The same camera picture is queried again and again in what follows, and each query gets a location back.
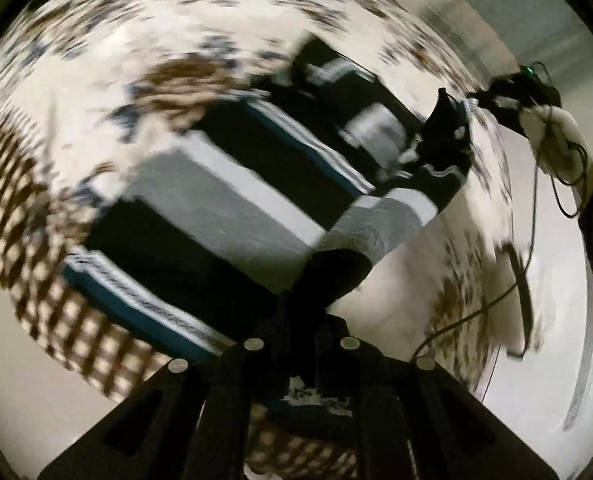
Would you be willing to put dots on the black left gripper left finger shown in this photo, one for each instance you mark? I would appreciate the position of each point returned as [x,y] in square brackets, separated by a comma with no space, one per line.
[285,403]

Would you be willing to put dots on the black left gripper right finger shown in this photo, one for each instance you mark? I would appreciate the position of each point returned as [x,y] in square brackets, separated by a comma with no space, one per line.
[412,420]

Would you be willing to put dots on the black striped knit sweater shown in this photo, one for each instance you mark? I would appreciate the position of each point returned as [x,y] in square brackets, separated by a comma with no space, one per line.
[397,171]

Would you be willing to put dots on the white gloved right hand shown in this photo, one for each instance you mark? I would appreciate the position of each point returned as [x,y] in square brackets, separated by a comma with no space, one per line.
[559,147]

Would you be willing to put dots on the brown checkered cloth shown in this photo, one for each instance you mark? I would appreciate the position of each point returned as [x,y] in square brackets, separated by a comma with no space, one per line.
[51,284]

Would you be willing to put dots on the white floral bed blanket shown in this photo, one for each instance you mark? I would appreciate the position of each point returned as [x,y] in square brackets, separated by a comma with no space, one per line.
[106,81]

